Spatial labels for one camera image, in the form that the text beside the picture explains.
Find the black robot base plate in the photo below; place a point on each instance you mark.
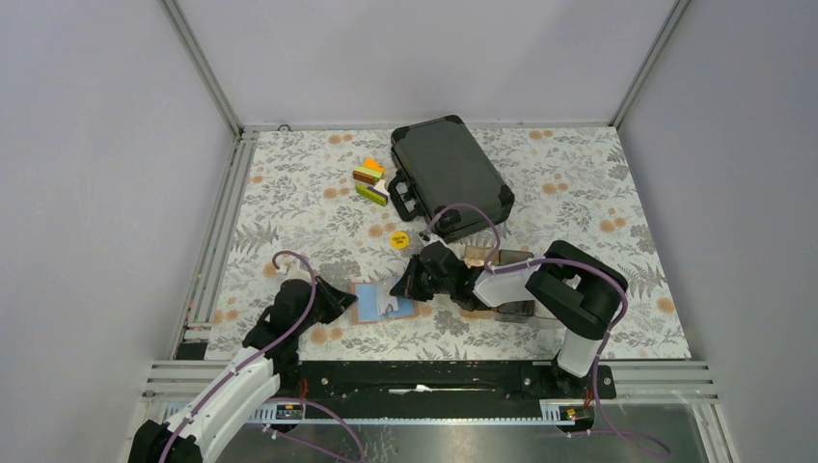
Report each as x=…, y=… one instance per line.
x=438, y=390

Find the dark grey hard case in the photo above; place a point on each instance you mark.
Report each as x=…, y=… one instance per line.
x=444, y=176

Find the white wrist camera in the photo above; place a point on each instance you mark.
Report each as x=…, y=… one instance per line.
x=294, y=270
x=433, y=241

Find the yellow round token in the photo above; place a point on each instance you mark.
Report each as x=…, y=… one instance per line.
x=400, y=240

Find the floral patterned table mat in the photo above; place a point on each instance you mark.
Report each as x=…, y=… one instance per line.
x=571, y=184

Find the pink leather card holder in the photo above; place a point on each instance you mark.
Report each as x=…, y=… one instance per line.
x=376, y=304

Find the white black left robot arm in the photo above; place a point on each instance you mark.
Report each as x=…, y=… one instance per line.
x=266, y=362

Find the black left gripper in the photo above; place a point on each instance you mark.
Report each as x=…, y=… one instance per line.
x=337, y=301

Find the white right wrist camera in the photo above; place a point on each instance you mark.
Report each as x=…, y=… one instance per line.
x=433, y=241

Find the aluminium frame rail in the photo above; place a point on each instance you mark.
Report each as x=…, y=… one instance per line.
x=200, y=303

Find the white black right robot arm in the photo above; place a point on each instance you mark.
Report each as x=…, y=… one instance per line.
x=585, y=295

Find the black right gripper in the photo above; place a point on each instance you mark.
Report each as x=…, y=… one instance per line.
x=408, y=285

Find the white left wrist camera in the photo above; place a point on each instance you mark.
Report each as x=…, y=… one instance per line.
x=294, y=270

